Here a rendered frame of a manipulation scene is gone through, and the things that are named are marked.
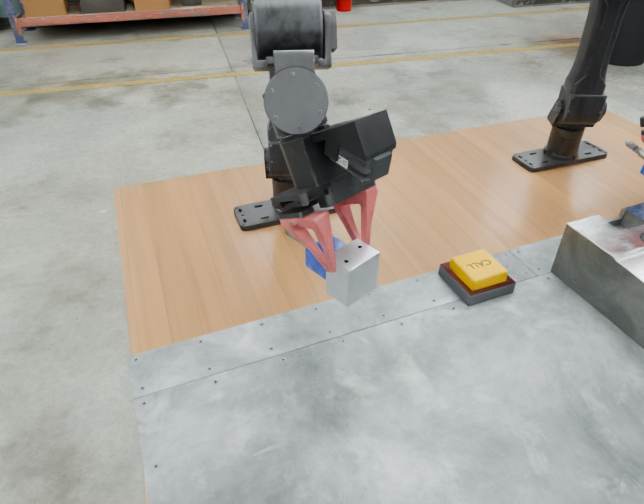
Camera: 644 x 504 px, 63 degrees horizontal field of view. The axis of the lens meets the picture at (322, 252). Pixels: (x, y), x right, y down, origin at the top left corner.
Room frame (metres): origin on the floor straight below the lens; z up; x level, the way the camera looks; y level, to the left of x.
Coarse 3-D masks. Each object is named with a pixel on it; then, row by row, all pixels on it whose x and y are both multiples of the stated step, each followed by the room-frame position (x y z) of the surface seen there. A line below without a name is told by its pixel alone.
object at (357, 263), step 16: (336, 240) 0.51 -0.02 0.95; (336, 256) 0.46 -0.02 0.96; (352, 256) 0.46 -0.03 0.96; (368, 256) 0.46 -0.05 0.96; (320, 272) 0.47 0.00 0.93; (336, 272) 0.45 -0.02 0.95; (352, 272) 0.44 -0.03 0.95; (368, 272) 0.46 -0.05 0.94; (336, 288) 0.45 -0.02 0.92; (352, 288) 0.44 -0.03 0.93; (368, 288) 0.46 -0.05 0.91
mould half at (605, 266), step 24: (600, 216) 0.64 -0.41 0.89; (576, 240) 0.60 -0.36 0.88; (600, 240) 0.58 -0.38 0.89; (624, 240) 0.58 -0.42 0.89; (576, 264) 0.59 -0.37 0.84; (600, 264) 0.56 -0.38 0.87; (624, 264) 0.54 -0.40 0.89; (576, 288) 0.58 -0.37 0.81; (600, 288) 0.55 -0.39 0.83; (624, 288) 0.52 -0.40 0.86; (600, 312) 0.54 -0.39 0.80; (624, 312) 0.51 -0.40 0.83
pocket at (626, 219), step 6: (624, 210) 0.66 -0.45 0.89; (618, 216) 0.67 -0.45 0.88; (624, 216) 0.66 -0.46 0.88; (630, 216) 0.65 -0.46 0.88; (636, 216) 0.65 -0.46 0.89; (612, 222) 0.66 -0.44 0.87; (618, 222) 0.66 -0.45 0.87; (624, 222) 0.66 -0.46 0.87; (630, 222) 0.65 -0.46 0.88; (636, 222) 0.64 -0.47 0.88; (642, 222) 0.64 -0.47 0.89; (618, 228) 0.65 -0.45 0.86; (624, 228) 0.65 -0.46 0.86
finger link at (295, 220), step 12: (312, 204) 0.50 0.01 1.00; (288, 216) 0.47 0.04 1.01; (300, 216) 0.46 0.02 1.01; (312, 216) 0.45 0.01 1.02; (324, 216) 0.45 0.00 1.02; (288, 228) 0.47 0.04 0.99; (300, 228) 0.48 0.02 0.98; (312, 228) 0.45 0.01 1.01; (324, 228) 0.45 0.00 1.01; (300, 240) 0.47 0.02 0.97; (312, 240) 0.47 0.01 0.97; (324, 240) 0.44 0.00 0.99; (312, 252) 0.46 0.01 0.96; (324, 252) 0.45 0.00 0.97; (324, 264) 0.45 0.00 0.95
